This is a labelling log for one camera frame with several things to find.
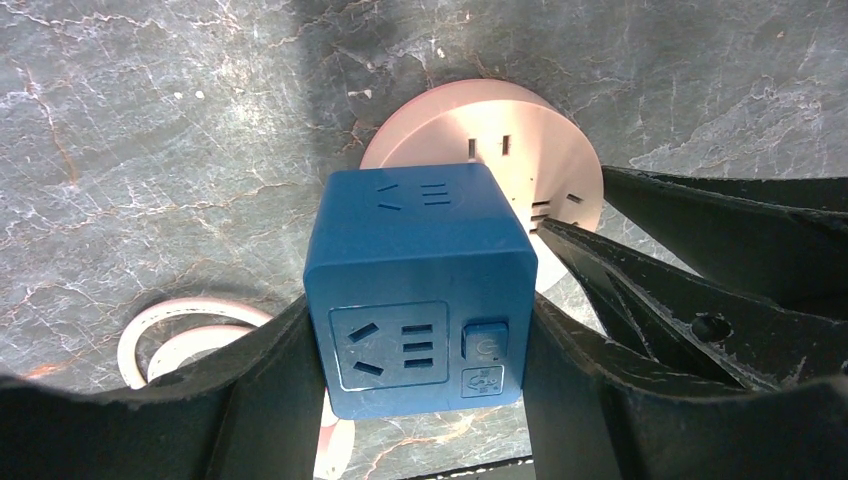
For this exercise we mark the pink round socket base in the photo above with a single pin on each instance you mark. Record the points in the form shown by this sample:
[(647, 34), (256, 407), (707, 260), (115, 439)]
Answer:
[(544, 164)]

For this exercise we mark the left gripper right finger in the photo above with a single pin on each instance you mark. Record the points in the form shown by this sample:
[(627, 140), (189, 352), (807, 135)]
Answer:
[(597, 410)]

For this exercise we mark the blue cube socket adapter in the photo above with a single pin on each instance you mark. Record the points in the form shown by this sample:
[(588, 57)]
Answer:
[(420, 283)]

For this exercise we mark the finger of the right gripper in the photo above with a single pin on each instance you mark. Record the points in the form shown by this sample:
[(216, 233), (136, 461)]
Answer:
[(784, 240), (676, 318)]

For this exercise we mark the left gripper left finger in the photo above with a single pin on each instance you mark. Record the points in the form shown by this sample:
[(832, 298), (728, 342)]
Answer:
[(250, 410)]

